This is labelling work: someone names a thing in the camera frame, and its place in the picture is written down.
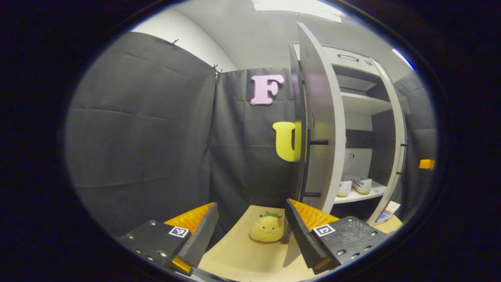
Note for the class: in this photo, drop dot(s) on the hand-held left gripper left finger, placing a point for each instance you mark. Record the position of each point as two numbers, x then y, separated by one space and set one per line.
201 239

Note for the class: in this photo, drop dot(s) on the black backdrop cloth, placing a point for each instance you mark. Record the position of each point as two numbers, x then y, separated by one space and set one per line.
148 137

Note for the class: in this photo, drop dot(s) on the white book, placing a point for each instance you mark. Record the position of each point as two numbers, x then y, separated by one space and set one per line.
392 206

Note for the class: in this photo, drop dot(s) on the white striped shoe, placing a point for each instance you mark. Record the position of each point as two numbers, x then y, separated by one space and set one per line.
362 185
344 189

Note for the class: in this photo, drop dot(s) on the blue book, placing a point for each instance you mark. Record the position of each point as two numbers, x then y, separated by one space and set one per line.
382 217

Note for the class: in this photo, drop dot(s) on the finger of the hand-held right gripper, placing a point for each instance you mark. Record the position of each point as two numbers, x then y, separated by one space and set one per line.
426 164

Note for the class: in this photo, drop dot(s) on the white cabinet door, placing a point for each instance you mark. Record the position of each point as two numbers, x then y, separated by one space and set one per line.
393 117
323 117

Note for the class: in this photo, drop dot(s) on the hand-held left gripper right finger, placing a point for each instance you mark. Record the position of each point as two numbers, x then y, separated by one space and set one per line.
303 239

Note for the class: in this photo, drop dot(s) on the beige cabinet drawer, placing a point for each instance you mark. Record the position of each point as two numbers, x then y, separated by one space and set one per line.
352 64

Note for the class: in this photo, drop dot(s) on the grey white shoe cabinet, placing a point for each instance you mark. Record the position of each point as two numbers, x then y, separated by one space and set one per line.
362 103

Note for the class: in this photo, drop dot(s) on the yellow plush toy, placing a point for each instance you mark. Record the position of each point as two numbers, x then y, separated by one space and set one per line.
267 228

